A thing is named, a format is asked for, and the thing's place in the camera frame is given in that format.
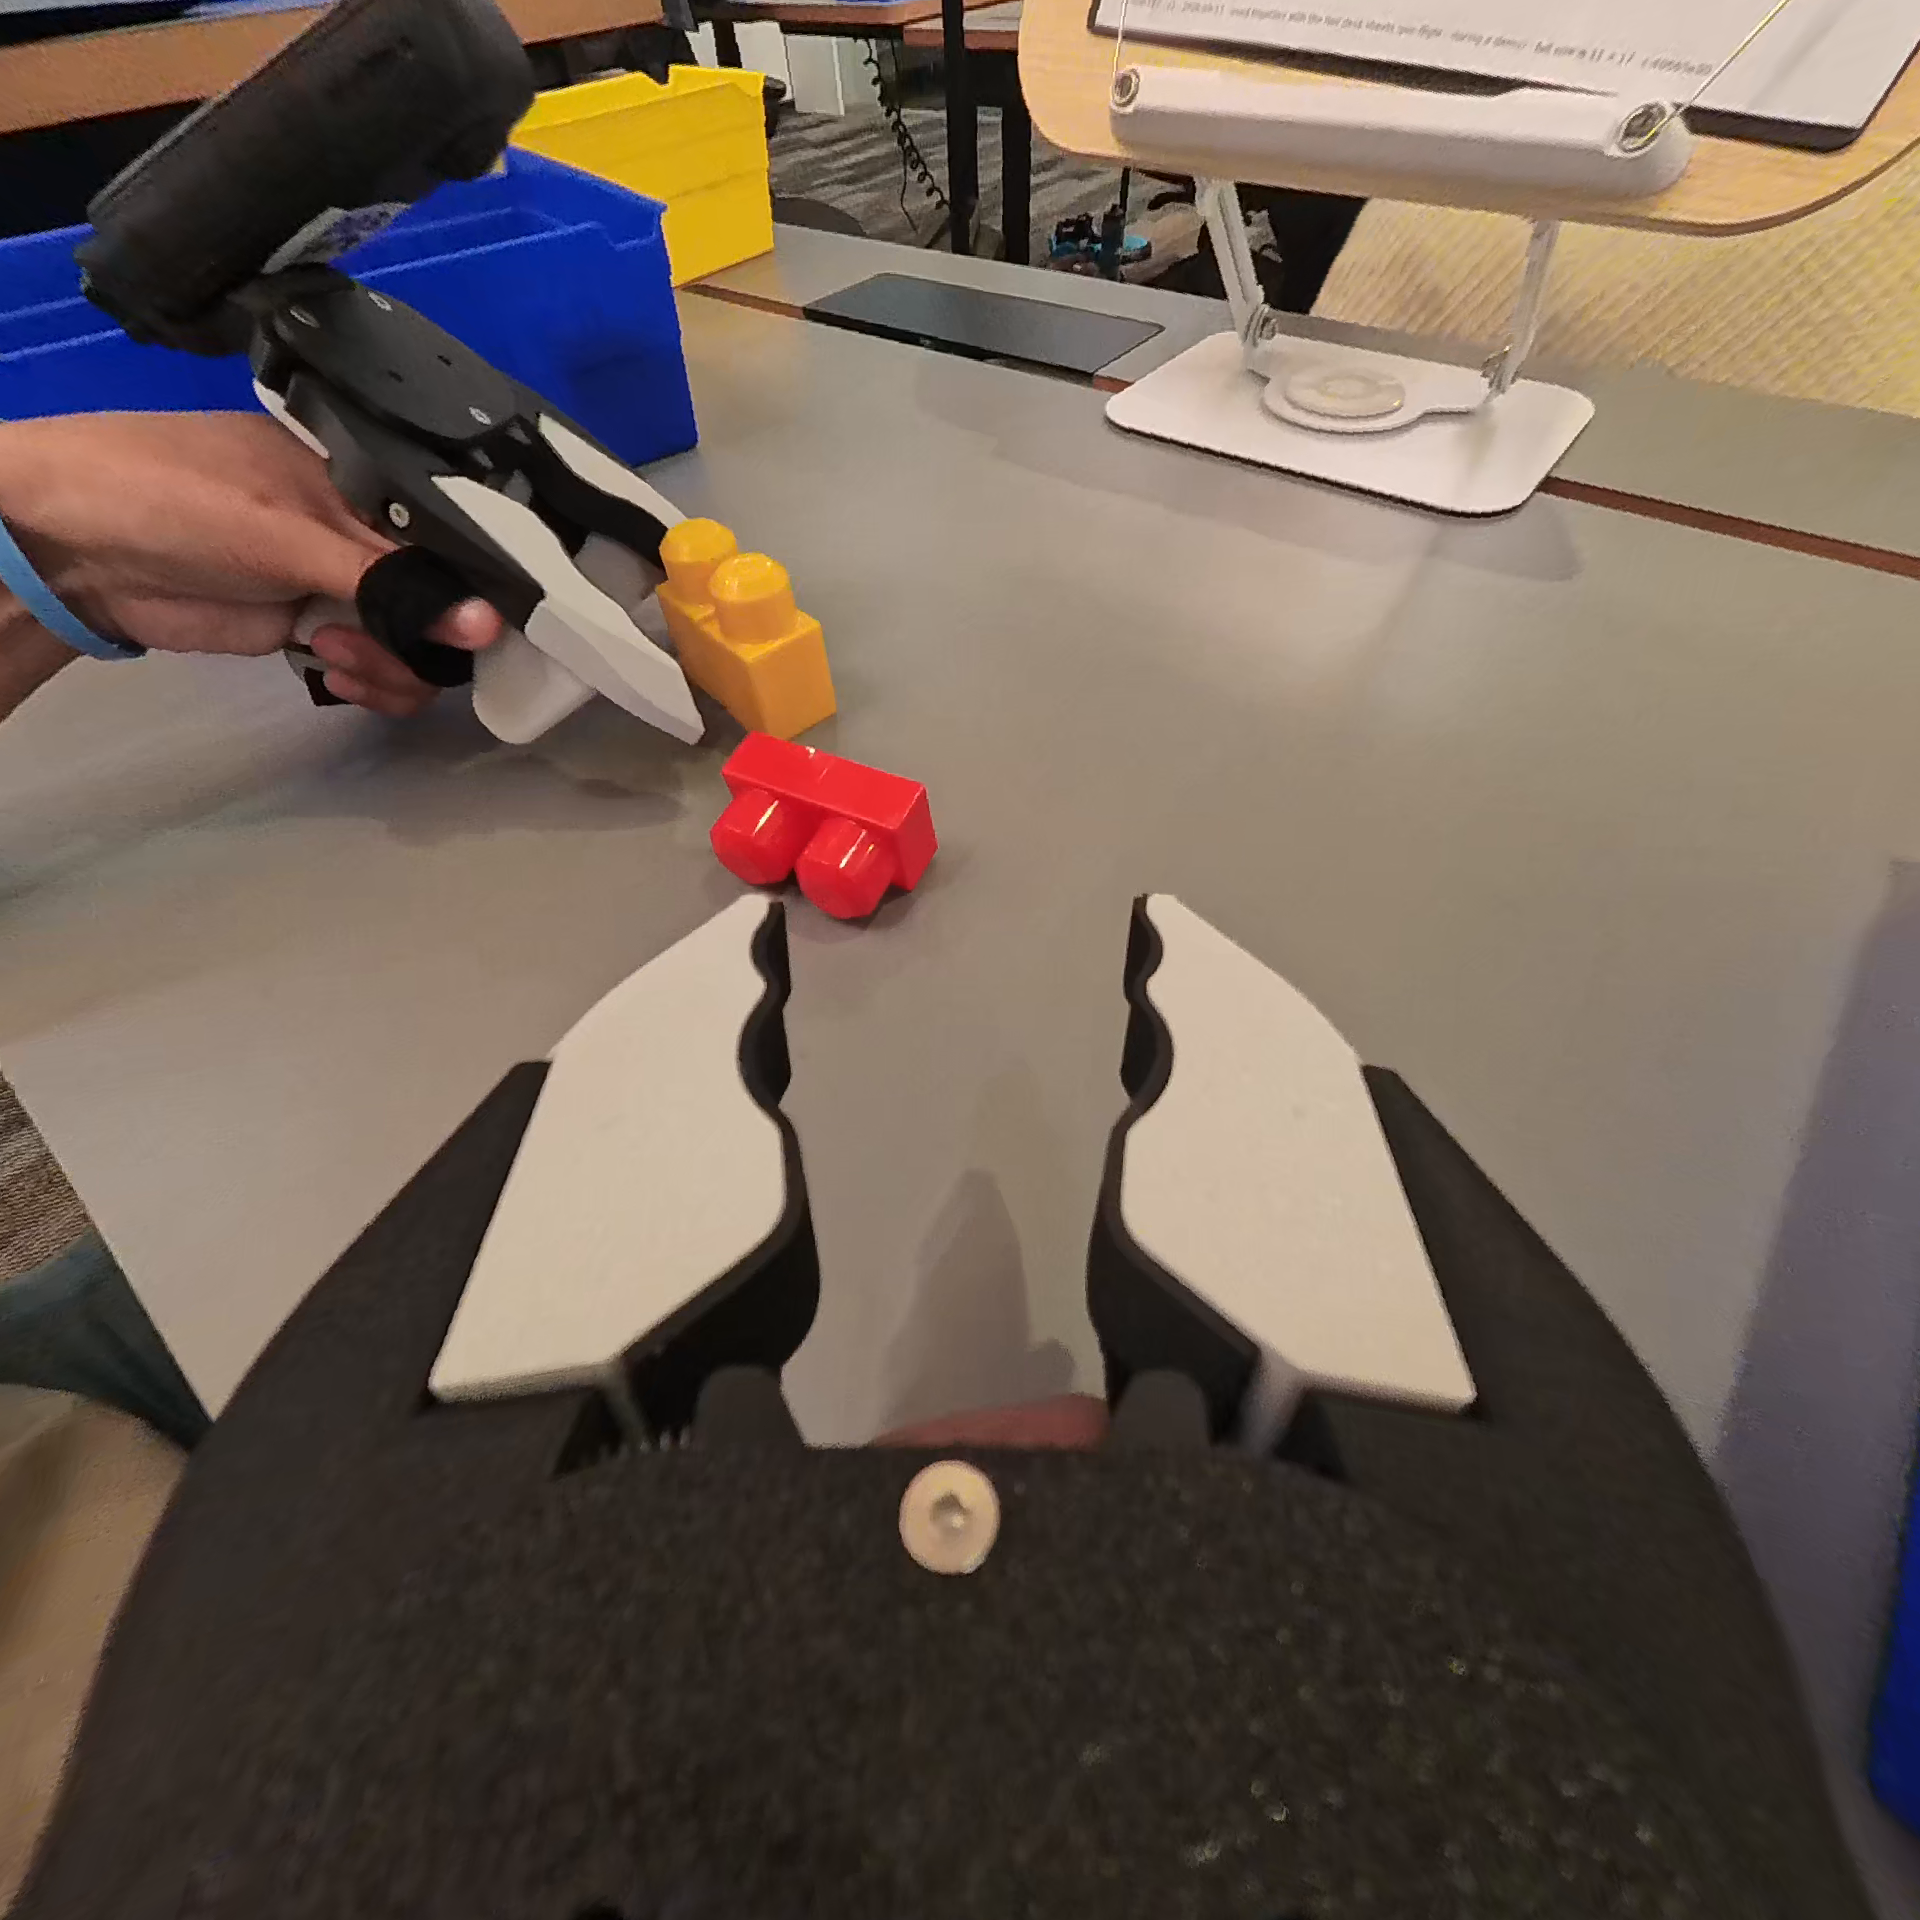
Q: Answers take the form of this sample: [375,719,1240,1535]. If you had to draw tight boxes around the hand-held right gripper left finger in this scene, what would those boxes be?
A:
[426,897,818,1412]

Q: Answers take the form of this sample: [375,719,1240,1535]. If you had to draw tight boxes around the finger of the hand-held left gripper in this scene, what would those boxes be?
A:
[449,480,705,745]
[535,420,686,571]

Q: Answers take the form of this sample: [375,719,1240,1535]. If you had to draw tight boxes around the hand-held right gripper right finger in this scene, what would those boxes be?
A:
[1088,897,1480,1417]

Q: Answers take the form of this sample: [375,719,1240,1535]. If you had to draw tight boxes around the yellow toy building block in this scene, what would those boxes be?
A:
[696,551,841,741]
[655,517,788,698]

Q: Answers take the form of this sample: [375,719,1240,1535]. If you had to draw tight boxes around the blue plastic bin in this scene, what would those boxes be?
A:
[0,152,702,466]
[1866,1503,1920,1834]

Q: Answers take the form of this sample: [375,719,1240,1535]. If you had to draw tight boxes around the red two-stud toy block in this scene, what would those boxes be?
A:
[710,735,936,923]

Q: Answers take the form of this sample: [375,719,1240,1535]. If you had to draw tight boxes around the person's left forearm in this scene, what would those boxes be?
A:
[0,420,78,723]

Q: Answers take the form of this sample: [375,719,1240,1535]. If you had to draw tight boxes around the person's left hand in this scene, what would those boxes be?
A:
[55,412,512,723]

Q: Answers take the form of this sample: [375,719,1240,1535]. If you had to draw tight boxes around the wooden side table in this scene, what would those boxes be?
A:
[0,0,662,138]

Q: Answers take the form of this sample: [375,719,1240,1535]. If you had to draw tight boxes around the yellow plastic bin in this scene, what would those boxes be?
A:
[512,67,776,289]

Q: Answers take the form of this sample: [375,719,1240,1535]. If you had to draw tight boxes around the black flat panel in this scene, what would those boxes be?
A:
[804,272,1165,380]

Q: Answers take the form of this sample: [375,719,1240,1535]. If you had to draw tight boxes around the blue wristband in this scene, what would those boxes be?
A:
[0,512,145,667]

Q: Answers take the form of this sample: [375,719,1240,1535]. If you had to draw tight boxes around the white book stand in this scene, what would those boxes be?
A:
[1104,67,1690,520]

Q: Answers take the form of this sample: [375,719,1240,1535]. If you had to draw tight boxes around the printed instruction sheet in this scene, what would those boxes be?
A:
[1095,0,1920,147]

